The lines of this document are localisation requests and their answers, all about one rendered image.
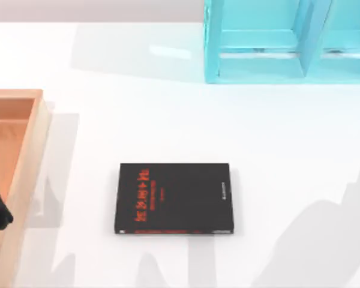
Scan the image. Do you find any shallow salmon-coloured box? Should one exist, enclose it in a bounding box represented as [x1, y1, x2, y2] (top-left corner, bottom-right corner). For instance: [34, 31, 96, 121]
[0, 89, 52, 288]

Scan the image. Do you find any black book with red lettering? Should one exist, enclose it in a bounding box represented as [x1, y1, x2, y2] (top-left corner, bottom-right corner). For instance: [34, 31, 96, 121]
[114, 163, 235, 235]

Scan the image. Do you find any light blue rack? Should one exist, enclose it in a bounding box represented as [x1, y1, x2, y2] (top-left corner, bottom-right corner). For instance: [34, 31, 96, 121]
[203, 0, 360, 85]

